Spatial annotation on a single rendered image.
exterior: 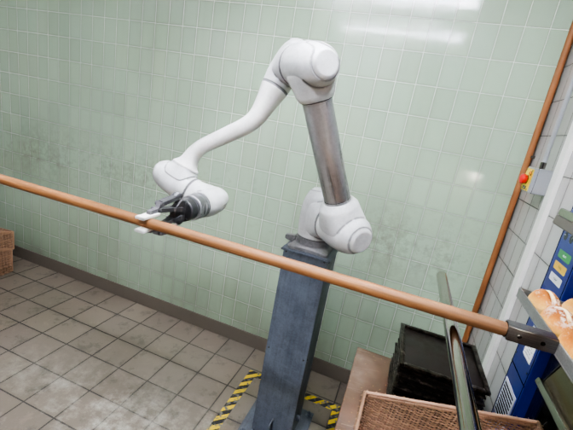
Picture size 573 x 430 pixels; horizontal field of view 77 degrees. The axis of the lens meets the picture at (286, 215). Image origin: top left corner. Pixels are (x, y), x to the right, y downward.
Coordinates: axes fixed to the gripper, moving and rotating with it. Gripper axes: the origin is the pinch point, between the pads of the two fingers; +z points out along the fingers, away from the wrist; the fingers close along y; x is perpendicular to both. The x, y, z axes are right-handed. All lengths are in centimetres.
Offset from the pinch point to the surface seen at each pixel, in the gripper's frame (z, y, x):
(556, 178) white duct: -78, -29, -116
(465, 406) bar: 27, 2, -81
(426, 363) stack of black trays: -42, 40, -87
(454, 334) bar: 6, 2, -81
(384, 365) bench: -65, 62, -76
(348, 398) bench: -37, 62, -64
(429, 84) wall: -121, -60, -65
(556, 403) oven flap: -19, 25, -115
